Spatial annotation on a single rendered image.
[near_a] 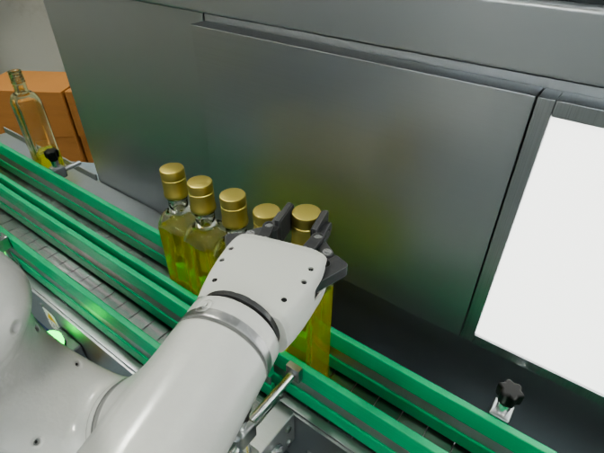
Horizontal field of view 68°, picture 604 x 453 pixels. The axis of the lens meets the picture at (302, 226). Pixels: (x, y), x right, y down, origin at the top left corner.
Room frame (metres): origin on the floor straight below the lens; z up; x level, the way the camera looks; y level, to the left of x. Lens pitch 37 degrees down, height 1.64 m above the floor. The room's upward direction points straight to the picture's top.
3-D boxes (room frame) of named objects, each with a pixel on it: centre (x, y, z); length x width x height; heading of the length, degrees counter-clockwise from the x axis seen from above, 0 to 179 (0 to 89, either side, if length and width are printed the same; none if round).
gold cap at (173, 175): (0.55, 0.18, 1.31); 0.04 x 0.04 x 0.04
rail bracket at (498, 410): (0.32, -0.26, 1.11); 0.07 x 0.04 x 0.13; 143
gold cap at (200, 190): (0.52, 0.14, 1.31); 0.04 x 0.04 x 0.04
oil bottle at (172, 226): (0.55, 0.18, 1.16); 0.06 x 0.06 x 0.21; 54
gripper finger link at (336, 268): (0.32, -0.01, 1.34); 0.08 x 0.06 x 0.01; 101
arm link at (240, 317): (0.24, 0.06, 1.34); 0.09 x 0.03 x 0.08; 69
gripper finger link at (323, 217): (0.38, -0.03, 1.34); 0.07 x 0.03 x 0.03; 159
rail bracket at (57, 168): (0.92, 0.55, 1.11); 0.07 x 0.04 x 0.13; 143
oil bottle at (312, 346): (0.41, 0.00, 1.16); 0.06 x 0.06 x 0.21; 54
